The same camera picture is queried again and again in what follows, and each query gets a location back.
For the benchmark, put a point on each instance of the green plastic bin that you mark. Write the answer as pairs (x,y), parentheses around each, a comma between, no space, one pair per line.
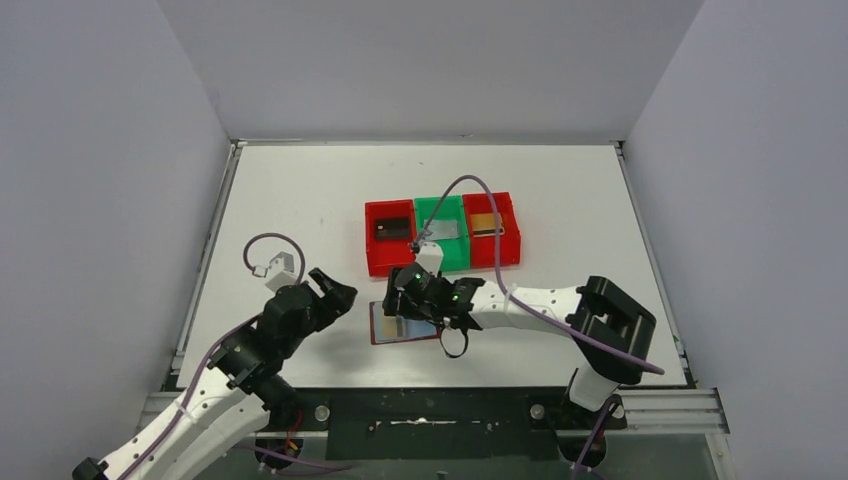
(456,252)

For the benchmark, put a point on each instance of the yellow credit card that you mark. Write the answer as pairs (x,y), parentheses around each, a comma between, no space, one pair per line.
(485,224)
(393,328)

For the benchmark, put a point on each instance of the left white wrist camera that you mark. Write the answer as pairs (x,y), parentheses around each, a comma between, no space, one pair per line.
(280,272)

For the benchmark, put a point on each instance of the left red plastic bin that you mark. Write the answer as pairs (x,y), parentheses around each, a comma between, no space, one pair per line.
(382,256)

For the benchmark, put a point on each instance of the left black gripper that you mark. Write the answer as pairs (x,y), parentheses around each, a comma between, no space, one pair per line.
(321,295)

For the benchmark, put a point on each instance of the right red plastic bin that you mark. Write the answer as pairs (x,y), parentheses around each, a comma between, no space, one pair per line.
(482,250)

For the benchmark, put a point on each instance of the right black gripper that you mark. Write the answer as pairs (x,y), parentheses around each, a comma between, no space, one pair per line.
(394,301)

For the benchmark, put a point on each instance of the silver credit card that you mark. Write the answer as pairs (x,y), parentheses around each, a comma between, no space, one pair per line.
(438,230)

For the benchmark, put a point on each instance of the black credit card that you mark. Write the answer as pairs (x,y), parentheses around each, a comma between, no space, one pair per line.
(392,228)

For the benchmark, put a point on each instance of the red leather card holder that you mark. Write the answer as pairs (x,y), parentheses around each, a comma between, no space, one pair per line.
(415,330)

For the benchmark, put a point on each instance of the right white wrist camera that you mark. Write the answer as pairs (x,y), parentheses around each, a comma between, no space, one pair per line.
(430,257)

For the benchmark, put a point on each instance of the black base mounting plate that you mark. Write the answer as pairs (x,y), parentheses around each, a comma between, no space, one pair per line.
(535,423)

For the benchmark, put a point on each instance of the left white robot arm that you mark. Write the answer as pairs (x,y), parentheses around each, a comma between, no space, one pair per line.
(237,387)

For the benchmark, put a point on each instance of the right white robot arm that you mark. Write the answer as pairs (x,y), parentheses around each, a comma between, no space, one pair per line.
(612,331)

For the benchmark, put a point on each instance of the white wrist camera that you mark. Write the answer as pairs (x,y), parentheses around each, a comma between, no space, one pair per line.
(430,257)
(280,272)

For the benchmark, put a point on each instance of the red plastic bin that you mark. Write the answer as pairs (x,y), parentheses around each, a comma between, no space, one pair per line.
(482,250)
(382,256)

